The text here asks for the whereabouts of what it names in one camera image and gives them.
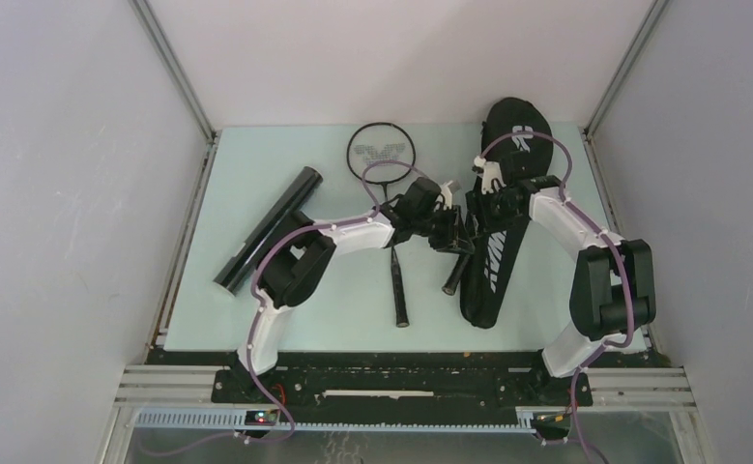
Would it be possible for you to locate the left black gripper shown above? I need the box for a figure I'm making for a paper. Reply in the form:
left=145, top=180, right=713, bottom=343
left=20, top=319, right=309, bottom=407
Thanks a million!
left=412, top=203, right=475, bottom=255

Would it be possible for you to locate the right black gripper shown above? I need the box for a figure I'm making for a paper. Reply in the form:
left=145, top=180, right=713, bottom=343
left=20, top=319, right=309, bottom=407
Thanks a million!
left=463, top=187, right=520, bottom=239

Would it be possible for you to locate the black racket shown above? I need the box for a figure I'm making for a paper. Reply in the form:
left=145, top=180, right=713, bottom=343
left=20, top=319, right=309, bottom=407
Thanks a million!
left=442, top=254, right=472, bottom=296
left=346, top=121, right=417, bottom=329

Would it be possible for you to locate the black racket bag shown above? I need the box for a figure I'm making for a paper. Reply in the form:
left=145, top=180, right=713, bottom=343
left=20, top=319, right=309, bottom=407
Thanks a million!
left=459, top=97, right=554, bottom=329

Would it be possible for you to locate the black shuttlecock tube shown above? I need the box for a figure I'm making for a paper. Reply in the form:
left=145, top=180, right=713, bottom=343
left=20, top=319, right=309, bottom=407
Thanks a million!
left=214, top=166, right=323, bottom=295

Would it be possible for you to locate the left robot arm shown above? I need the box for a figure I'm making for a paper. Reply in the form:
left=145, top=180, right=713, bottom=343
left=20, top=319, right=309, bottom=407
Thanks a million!
left=234, top=177, right=475, bottom=403

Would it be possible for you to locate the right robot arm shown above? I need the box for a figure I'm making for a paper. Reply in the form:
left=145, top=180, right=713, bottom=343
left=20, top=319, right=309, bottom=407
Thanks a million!
left=460, top=176, right=656, bottom=404

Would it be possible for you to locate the right controller board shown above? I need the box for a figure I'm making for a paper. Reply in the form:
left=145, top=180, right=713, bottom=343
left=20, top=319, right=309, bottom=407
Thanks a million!
left=531, top=414, right=571, bottom=429

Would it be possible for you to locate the controller board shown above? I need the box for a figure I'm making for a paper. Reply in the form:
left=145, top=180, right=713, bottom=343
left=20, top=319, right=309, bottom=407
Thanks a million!
left=243, top=410, right=279, bottom=427
left=531, top=414, right=571, bottom=429

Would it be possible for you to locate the left controller board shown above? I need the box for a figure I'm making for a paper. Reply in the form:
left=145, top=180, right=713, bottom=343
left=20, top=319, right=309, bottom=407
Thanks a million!
left=243, top=410, right=279, bottom=427

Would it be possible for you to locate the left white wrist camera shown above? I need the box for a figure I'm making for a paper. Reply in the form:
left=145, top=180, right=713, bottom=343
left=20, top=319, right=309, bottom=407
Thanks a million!
left=436, top=180, right=461, bottom=210

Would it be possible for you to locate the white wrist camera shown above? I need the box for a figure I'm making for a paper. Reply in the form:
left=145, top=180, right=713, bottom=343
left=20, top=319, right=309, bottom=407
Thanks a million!
left=436, top=180, right=461, bottom=210
left=473, top=156, right=506, bottom=195

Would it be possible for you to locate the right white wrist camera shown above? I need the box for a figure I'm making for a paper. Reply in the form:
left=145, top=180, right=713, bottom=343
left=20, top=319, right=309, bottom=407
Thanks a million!
left=473, top=156, right=506, bottom=195

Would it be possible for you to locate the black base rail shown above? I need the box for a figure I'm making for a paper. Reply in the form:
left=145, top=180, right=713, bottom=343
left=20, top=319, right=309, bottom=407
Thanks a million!
left=152, top=348, right=659, bottom=427

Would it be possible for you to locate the right aluminium frame post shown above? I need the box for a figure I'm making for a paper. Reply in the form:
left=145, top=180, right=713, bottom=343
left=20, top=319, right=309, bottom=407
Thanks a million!
left=583, top=0, right=673, bottom=140

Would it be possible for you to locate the aluminium frame post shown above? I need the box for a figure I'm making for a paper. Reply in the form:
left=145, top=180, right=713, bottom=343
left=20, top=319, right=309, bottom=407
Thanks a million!
left=583, top=0, right=673, bottom=140
left=129, top=0, right=217, bottom=144

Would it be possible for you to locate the left aluminium frame post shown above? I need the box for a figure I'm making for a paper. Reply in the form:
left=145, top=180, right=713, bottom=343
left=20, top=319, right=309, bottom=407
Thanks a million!
left=129, top=0, right=217, bottom=144

